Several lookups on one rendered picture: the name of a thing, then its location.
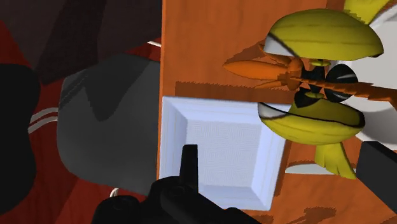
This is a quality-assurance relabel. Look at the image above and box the white round plate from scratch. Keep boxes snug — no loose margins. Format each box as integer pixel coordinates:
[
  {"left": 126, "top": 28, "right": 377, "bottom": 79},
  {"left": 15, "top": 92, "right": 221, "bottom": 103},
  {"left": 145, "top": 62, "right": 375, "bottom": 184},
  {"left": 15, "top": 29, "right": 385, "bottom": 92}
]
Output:
[{"left": 284, "top": 3, "right": 397, "bottom": 176}]

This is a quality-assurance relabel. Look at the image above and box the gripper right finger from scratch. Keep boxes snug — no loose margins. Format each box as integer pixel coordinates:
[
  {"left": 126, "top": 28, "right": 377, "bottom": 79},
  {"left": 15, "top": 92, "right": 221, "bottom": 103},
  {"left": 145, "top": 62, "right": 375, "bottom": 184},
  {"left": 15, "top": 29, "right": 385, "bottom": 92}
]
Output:
[{"left": 355, "top": 141, "right": 397, "bottom": 215}]

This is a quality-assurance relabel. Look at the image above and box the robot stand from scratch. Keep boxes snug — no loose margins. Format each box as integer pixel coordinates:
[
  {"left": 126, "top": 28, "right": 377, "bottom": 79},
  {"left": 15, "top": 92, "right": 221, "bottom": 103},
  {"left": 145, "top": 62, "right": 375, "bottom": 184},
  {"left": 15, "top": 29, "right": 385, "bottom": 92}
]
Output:
[{"left": 0, "top": 19, "right": 163, "bottom": 224}]

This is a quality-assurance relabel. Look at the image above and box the orange wooden table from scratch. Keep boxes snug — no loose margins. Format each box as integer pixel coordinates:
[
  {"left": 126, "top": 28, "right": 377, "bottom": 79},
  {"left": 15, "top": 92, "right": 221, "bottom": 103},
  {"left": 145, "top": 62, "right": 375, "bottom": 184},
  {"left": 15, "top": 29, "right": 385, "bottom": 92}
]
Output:
[{"left": 156, "top": 0, "right": 397, "bottom": 224}]

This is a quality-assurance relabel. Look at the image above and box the white square plate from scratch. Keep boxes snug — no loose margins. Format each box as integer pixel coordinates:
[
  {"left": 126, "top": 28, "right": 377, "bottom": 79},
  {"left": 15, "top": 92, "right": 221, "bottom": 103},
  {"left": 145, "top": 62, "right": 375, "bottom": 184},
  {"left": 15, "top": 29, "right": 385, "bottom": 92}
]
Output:
[{"left": 158, "top": 95, "right": 292, "bottom": 212}]

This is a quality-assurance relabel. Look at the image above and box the yellow bird toy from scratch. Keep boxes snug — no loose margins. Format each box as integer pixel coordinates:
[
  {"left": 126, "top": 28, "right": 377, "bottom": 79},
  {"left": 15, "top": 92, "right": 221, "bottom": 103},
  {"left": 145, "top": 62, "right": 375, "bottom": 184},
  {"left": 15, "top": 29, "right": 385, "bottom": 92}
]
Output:
[{"left": 222, "top": 0, "right": 397, "bottom": 180}]

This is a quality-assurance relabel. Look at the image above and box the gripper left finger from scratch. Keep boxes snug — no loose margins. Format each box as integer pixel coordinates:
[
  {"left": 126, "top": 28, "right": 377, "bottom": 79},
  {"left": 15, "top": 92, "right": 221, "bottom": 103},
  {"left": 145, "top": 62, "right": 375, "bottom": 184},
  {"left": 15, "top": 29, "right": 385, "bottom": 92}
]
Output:
[{"left": 91, "top": 144, "right": 200, "bottom": 224}]

